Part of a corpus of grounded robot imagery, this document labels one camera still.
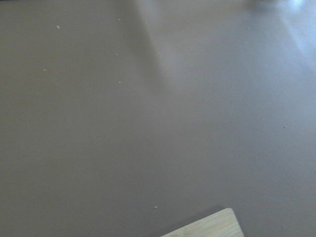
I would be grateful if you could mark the wooden cutting board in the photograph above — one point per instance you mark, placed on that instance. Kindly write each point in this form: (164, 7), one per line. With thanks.
(220, 224)

